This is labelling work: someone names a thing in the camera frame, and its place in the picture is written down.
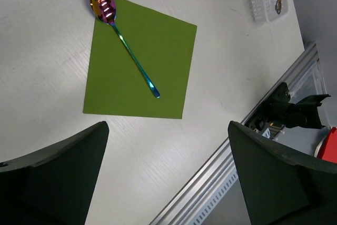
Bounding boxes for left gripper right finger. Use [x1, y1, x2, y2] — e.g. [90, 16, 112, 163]
[228, 121, 336, 224]

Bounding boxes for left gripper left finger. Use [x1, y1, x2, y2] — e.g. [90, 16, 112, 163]
[1, 121, 109, 224]

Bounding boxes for green paper napkin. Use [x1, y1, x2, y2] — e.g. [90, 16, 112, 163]
[83, 0, 197, 119]

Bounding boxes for iridescent spoon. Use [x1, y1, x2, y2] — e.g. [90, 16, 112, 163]
[90, 0, 161, 99]

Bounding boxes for red object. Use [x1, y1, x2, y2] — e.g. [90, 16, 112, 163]
[314, 127, 337, 163]

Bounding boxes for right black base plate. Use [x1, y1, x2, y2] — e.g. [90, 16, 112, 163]
[244, 82, 291, 132]

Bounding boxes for white slotted cable duct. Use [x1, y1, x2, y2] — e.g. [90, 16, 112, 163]
[187, 169, 238, 225]

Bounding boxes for aluminium mounting rail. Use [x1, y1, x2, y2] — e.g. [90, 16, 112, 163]
[150, 41, 321, 225]

